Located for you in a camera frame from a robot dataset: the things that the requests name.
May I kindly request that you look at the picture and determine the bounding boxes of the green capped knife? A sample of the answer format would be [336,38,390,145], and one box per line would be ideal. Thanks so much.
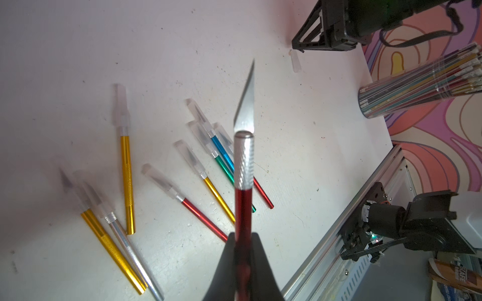
[187,120,257,213]

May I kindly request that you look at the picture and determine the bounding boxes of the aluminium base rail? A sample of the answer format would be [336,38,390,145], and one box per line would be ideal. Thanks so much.
[282,145,411,300]

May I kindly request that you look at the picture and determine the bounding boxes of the clear cup of craft knives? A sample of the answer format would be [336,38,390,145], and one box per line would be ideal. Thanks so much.
[358,43,481,119]

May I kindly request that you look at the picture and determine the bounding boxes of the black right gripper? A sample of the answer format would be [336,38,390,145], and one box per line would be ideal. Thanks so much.
[291,0,452,52]

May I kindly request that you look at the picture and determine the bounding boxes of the yellow capped knife middle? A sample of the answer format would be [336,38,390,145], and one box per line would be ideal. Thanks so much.
[174,140,235,224]

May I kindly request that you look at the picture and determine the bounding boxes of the blue capped knife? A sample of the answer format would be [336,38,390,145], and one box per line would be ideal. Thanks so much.
[187,99,234,174]

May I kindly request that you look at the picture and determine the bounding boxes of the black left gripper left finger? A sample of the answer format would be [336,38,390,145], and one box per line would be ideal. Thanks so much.
[203,233,237,301]

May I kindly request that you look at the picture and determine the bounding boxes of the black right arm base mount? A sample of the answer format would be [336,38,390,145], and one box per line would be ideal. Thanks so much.
[340,182,481,263]

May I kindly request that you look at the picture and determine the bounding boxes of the red capped knife left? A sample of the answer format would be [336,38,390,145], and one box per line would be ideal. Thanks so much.
[142,164,228,243]

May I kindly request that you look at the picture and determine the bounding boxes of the red capped knife right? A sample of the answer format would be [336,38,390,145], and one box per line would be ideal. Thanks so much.
[214,122,274,209]

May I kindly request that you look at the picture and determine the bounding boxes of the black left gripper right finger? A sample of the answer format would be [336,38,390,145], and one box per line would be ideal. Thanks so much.
[250,233,284,301]

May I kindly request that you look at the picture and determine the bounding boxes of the yellow capped knife angled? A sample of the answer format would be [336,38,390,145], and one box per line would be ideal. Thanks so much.
[114,84,136,235]

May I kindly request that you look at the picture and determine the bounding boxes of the clear plastic knife cap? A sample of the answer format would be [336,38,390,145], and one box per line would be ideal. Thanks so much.
[289,50,302,73]

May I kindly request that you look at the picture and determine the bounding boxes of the red capped knife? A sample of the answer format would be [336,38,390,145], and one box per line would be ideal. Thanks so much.
[142,164,228,243]
[214,122,274,209]

